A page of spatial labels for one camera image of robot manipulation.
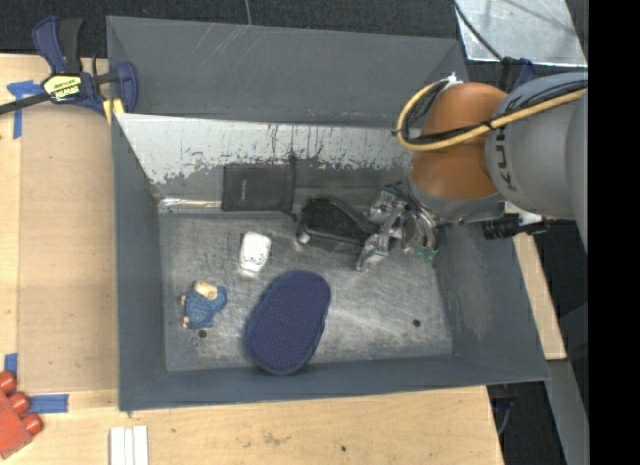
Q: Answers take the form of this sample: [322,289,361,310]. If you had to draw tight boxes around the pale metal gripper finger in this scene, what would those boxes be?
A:
[355,225,402,273]
[368,189,404,227]

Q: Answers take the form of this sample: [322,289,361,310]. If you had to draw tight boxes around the black hard case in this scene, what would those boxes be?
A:
[295,195,377,257]

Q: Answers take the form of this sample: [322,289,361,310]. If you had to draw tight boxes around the grey metal bin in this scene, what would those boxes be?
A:
[104,15,552,412]

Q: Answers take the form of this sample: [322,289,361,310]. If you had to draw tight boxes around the blue oval slipper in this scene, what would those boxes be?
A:
[243,268,333,376]

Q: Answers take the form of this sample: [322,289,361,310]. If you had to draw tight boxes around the small white box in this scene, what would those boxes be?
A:
[238,231,273,275]

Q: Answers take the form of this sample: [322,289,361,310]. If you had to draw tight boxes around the black cloth pouch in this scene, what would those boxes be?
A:
[220,162,298,214]

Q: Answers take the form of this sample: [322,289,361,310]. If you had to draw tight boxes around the blue toy doll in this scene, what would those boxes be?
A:
[179,278,229,331]

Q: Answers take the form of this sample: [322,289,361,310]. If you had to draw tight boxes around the black cylinder on white bracket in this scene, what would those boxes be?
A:
[482,202,550,241]

